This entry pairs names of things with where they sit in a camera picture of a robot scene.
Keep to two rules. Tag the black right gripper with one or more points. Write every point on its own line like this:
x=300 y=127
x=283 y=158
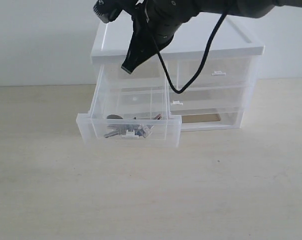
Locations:
x=154 y=23

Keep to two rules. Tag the clear wide middle drawer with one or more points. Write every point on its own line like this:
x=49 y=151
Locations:
x=210 y=98

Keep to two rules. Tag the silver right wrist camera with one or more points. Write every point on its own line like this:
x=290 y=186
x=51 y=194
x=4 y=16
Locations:
x=107 y=10

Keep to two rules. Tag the key bunch with blue tag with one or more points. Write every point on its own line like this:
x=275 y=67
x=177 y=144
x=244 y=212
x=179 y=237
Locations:
x=129 y=130

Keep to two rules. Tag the white plastic drawer cabinet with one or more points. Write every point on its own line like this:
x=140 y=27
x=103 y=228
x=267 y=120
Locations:
x=231 y=41

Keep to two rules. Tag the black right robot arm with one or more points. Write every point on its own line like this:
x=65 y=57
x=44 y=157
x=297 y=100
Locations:
x=241 y=8

